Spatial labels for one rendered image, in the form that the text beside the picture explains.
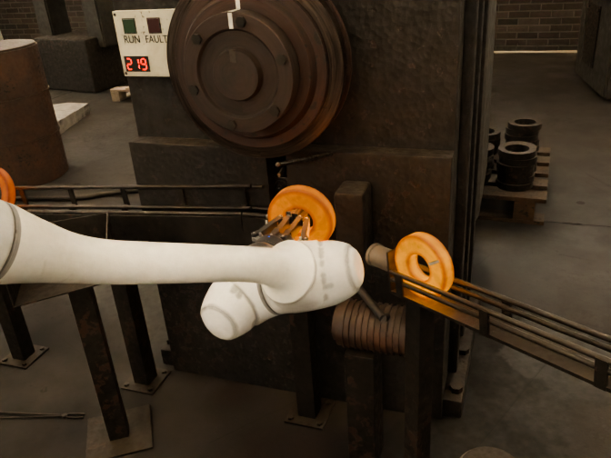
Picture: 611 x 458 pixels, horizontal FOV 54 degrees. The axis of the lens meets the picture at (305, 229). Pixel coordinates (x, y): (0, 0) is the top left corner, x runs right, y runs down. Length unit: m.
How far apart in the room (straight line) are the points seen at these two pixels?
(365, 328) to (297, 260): 0.64
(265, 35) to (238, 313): 0.67
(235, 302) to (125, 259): 0.25
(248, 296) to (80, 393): 1.39
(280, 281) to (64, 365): 1.67
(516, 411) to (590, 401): 0.24
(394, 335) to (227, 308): 0.62
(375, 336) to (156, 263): 0.82
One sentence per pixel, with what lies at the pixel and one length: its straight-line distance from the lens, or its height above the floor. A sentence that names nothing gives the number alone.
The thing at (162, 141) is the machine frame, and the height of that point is 0.87.
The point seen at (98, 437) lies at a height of 0.01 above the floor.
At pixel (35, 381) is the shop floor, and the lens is 2.48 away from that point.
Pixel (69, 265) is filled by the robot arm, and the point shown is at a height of 1.05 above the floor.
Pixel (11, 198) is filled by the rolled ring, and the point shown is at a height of 0.67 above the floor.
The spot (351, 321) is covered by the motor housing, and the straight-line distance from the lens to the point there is 1.56.
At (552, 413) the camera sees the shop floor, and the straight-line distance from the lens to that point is 2.13.
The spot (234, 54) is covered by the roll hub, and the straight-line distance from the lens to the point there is 1.45.
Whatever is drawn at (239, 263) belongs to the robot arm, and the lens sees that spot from 0.87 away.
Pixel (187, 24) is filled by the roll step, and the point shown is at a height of 1.22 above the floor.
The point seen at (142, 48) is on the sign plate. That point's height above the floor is 1.14.
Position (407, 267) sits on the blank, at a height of 0.69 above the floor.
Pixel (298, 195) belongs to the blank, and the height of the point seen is 0.89.
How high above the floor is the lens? 1.41
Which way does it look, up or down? 26 degrees down
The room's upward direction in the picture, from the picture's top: 4 degrees counter-clockwise
